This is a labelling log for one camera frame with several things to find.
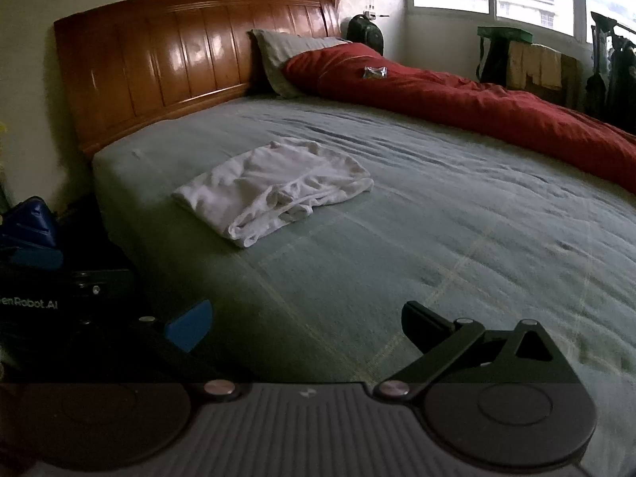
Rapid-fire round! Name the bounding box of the wooden headboard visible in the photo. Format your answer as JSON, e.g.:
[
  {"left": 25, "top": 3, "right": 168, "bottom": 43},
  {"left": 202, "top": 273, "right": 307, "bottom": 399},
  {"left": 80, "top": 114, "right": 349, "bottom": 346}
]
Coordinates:
[{"left": 54, "top": 0, "right": 343, "bottom": 160}]

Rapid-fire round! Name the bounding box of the black jacket with badge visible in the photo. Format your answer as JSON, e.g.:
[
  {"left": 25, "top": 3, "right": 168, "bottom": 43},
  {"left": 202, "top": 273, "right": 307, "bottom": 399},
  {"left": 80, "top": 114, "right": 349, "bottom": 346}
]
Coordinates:
[{"left": 607, "top": 42, "right": 636, "bottom": 135}]

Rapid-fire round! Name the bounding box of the cardboard box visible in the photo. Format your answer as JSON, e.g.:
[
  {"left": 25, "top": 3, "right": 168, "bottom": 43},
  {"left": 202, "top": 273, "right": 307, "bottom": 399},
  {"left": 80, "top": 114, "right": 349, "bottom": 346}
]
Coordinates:
[{"left": 507, "top": 42, "right": 584, "bottom": 110}]

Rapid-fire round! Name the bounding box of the blue bag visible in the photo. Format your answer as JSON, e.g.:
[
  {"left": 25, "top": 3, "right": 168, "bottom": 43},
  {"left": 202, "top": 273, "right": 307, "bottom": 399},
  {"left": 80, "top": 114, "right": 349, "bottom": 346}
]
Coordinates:
[{"left": 0, "top": 196, "right": 65, "bottom": 276}]

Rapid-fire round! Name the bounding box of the red duvet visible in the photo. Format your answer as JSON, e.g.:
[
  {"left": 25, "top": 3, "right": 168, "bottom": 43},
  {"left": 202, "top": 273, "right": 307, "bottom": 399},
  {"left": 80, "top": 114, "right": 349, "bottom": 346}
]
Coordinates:
[{"left": 282, "top": 42, "right": 636, "bottom": 194}]

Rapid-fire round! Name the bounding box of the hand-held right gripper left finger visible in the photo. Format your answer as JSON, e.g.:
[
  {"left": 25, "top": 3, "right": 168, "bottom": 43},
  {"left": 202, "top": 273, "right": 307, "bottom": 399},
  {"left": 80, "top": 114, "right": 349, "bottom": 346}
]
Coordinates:
[{"left": 64, "top": 299, "right": 241, "bottom": 403}]

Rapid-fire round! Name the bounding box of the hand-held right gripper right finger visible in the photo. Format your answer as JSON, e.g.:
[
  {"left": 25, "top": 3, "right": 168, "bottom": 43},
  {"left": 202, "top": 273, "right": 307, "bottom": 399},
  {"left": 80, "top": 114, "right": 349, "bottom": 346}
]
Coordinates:
[{"left": 375, "top": 301, "right": 577, "bottom": 403}]

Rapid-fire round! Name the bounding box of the metal clothes drying rack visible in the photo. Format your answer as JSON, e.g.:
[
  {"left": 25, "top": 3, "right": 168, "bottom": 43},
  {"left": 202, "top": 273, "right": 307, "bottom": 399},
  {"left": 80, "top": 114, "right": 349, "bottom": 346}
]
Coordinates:
[{"left": 590, "top": 10, "right": 636, "bottom": 90}]

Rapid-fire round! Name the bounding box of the beige hanging cloth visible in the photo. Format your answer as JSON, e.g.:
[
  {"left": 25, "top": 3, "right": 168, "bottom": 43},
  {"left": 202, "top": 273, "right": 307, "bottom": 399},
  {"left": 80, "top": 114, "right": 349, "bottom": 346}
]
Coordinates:
[{"left": 507, "top": 40, "right": 564, "bottom": 91}]

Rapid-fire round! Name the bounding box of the white ribbed shirt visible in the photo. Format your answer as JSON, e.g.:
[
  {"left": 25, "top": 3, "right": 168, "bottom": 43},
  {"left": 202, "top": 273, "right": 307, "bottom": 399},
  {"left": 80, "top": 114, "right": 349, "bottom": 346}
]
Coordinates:
[{"left": 171, "top": 139, "right": 375, "bottom": 249}]

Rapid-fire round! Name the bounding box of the grey checked pillow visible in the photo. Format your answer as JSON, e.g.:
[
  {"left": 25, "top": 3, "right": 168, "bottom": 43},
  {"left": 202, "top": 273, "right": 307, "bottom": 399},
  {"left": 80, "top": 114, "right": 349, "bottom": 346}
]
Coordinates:
[{"left": 248, "top": 28, "right": 351, "bottom": 99}]

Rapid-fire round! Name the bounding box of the black backpack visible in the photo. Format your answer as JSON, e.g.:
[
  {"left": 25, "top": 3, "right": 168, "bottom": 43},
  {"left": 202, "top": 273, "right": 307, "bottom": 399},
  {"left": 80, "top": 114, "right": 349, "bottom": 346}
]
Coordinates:
[{"left": 346, "top": 14, "right": 386, "bottom": 55}]

